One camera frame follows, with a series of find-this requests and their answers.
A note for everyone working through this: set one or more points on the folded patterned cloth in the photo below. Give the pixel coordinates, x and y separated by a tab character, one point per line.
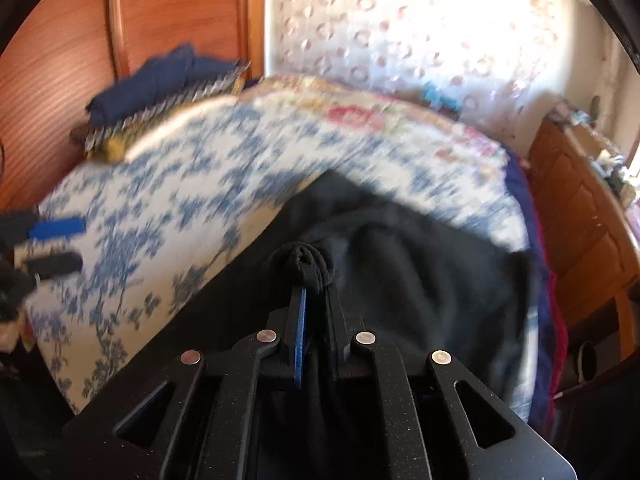
130	127

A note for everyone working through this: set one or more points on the floral bedspread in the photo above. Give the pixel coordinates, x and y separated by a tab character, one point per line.
200	160

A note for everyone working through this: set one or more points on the red blanket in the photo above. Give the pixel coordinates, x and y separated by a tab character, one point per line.
557	320

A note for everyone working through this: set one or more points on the black garment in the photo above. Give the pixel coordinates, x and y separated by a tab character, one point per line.
400	270

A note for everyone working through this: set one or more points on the clutter on desk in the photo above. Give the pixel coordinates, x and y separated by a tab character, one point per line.
600	150

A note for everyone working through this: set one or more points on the folded navy cloth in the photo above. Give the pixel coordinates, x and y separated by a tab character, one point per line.
155	82

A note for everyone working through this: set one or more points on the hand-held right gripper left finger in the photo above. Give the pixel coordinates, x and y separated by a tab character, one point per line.
299	330

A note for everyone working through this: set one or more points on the wooden headboard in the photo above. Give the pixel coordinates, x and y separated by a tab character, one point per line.
165	10

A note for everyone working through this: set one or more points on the blue toy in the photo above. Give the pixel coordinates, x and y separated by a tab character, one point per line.
440	97

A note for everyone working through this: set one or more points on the wooden desk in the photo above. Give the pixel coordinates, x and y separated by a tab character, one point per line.
585	230

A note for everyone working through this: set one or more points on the navy blanket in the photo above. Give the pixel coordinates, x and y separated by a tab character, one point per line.
537	280

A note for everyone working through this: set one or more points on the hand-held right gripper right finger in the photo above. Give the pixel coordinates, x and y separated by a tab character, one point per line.
334	320

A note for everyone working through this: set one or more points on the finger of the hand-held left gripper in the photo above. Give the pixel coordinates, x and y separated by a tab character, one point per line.
57	263
57	227

